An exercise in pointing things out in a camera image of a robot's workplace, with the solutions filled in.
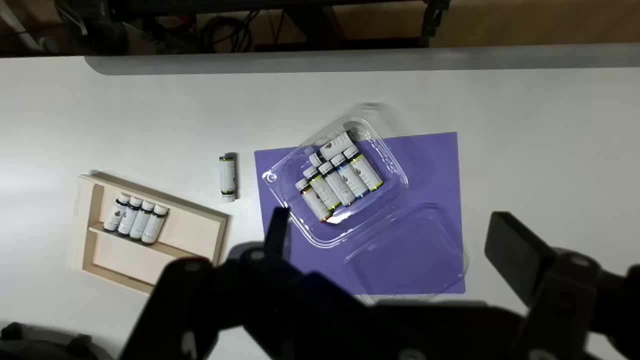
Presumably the transparent plastic clamshell bowl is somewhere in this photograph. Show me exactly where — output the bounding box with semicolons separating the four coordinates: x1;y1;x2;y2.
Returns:
259;99;471;300

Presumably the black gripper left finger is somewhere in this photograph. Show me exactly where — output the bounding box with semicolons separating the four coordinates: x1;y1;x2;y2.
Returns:
265;204;292;264

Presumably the black metal frame post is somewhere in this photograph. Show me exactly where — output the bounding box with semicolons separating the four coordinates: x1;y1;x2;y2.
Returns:
419;0;452;47

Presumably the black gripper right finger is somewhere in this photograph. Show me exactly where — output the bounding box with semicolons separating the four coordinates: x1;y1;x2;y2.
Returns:
484;209;558;309

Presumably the light wooden tray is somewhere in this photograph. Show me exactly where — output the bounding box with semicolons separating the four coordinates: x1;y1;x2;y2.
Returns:
69;168;232;295

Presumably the grey desk partition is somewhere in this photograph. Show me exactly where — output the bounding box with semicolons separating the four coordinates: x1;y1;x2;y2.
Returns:
82;41;640;76

